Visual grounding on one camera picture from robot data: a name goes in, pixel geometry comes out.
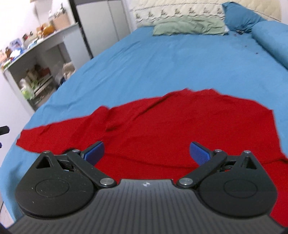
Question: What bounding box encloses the red knit sweater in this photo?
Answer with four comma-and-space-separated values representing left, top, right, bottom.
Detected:
17, 89, 287, 226

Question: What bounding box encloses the white shelf unit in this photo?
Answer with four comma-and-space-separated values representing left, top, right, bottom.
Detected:
3, 23, 91, 114

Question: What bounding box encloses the blue bed sheet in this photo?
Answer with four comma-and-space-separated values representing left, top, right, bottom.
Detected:
0, 21, 288, 222

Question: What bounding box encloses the cream quilted headboard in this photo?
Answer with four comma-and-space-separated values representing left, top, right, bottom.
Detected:
128, 0, 283, 27

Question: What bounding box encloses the white wardrobe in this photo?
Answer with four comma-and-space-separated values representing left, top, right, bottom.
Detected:
69, 1, 131, 57

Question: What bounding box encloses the blue duvet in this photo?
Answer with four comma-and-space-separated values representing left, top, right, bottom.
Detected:
252, 21, 287, 69

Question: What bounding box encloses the dark blue pillow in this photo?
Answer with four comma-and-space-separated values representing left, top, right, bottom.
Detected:
222, 1, 266, 33

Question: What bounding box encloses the green pillow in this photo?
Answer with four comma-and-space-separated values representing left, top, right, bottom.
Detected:
153, 16, 229, 36

